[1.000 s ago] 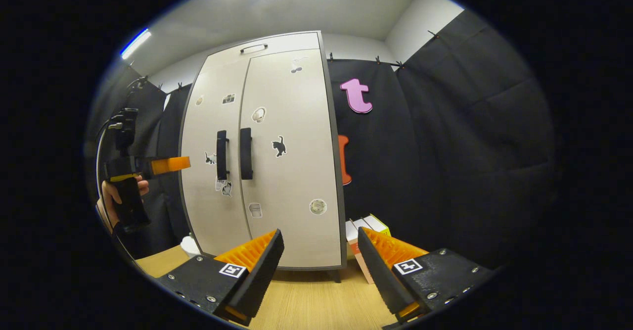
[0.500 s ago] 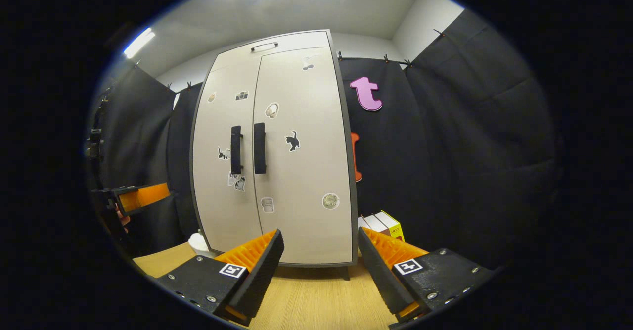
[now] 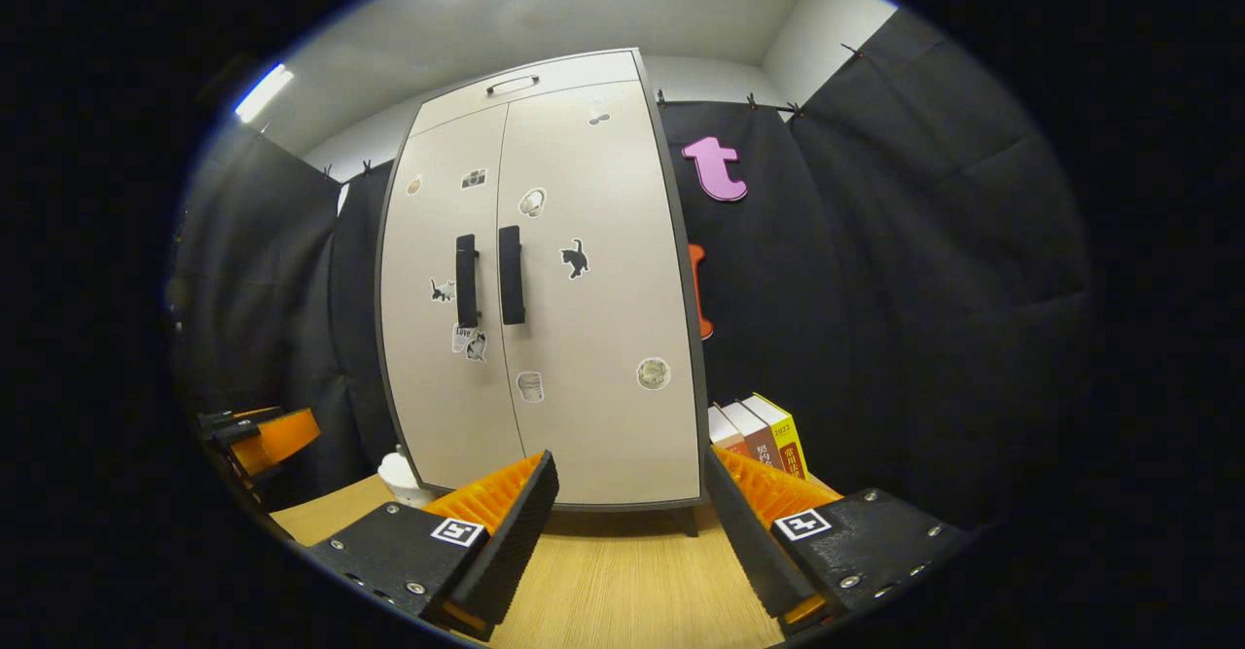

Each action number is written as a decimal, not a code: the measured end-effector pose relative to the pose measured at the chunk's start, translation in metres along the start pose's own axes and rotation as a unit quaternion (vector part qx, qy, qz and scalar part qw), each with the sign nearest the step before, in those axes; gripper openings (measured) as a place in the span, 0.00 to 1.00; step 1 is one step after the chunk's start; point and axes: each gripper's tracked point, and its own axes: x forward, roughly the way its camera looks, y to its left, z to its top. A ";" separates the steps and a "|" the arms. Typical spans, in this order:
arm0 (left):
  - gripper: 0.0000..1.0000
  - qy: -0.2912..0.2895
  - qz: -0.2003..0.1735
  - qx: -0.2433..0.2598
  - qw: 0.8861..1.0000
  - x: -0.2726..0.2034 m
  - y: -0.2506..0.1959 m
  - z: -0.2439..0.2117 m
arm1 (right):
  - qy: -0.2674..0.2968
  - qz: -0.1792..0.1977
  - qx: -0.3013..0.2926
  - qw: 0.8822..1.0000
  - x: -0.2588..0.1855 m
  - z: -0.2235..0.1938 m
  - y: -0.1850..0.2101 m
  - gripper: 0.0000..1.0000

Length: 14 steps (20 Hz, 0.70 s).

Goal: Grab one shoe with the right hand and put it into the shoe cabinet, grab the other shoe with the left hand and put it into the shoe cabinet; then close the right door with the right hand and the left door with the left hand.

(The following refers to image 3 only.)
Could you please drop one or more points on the white cabinet door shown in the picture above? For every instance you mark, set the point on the white cabinet door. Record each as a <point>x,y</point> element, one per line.
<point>423,386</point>
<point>613,338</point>

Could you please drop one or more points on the white shoe cabinet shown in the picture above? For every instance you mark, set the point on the white shoe cabinet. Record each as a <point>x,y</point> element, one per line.
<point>593,73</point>

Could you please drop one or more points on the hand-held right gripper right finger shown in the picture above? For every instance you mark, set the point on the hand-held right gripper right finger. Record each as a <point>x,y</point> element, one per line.
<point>749,542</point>

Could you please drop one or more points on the blue and white plush toy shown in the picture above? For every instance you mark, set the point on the blue and white plush toy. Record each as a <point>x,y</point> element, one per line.
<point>401,479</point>

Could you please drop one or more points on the orange and white book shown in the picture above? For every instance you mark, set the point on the orange and white book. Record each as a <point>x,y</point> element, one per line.
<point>722,430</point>

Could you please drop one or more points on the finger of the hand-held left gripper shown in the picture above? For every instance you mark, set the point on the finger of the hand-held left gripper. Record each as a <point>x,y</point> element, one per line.
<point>277,440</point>
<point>238,418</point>

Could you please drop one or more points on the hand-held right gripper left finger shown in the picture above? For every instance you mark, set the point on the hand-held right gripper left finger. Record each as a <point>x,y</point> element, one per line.
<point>515,542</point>

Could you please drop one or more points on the black backdrop cloth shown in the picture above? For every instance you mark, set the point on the black backdrop cloth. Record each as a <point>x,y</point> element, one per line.
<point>924,289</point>

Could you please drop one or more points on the ceiling strip light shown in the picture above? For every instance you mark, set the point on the ceiling strip light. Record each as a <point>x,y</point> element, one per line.
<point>264,92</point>

